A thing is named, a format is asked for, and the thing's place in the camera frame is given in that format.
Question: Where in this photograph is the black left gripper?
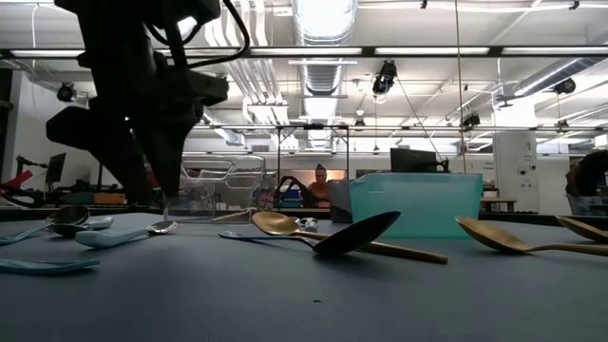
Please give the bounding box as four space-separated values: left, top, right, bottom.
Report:
46 47 210 206

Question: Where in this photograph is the gold spoon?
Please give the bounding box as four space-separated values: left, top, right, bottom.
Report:
211 207 258 223
251 210 449 265
455 216 608 257
554 215 608 244

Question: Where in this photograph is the black spoon teal handle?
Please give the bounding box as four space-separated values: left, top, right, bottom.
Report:
0 204 90 247
218 210 402 259
0 257 102 276

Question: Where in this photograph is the small black monitor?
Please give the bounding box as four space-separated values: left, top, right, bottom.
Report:
46 151 67 189

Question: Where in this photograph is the clear plastic bin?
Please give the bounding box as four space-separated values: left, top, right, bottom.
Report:
161 152 267 224

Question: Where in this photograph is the person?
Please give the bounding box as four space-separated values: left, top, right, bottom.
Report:
307 163 334 209
564 149 608 216

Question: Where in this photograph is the dark grey plastic bin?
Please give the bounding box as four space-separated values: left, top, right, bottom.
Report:
327 179 355 224

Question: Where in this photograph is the teal plastic bin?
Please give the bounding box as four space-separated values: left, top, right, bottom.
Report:
349 172 485 239

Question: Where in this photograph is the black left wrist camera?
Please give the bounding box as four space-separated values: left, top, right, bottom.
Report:
187 69 230 108

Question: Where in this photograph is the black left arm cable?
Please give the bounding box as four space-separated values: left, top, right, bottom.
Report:
146 0 252 68

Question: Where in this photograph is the black frame stand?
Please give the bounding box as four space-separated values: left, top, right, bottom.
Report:
275 123 351 210

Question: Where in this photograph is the black overhead camera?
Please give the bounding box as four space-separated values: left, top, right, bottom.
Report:
371 60 399 96

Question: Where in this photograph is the black overhead rig frame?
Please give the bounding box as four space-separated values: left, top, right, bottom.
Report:
0 46 608 59

